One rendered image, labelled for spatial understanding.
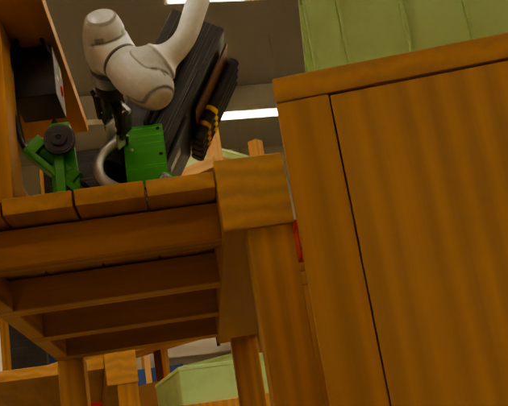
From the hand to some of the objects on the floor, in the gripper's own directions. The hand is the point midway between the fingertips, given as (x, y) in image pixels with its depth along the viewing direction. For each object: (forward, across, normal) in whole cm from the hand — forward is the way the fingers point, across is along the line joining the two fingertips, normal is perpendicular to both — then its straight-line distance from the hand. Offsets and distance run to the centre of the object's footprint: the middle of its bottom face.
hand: (115, 134), depth 239 cm
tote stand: (-53, -153, +59) cm, 172 cm away
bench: (+57, -82, +73) cm, 124 cm away
